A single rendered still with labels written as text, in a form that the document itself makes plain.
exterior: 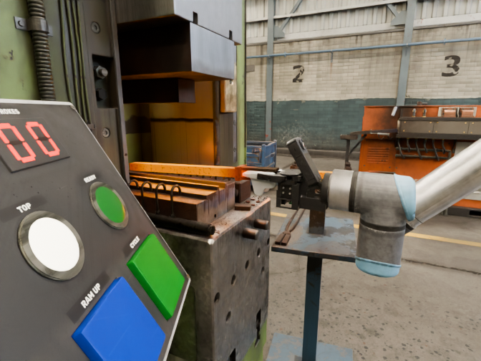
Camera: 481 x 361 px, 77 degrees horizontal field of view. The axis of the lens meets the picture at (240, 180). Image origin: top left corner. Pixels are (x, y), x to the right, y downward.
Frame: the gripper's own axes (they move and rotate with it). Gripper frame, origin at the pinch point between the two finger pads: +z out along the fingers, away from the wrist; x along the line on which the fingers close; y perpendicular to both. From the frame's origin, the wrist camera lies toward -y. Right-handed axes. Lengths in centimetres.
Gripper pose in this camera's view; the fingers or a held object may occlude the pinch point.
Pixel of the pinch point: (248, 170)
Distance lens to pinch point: 76.4
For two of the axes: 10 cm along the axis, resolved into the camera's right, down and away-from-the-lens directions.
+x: 4.3, -2.0, 8.8
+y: -0.1, 9.7, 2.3
